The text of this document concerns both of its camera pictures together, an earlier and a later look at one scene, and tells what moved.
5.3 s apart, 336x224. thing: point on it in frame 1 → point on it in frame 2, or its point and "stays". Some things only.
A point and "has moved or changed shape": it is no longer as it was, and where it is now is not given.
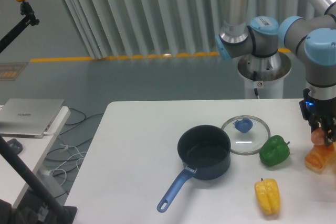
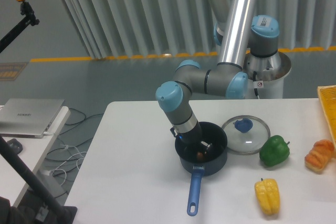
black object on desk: (16, 146) stays
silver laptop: (27, 118) stays
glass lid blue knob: (247, 133) stays
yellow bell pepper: (268, 194) stays
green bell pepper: (274, 151) stays
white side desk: (11, 187) stays
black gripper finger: (313, 123) → (206, 147)
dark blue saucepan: (206, 150) has moved or changed shape
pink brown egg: (317, 136) → (200, 156)
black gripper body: (312, 106) → (193, 137)
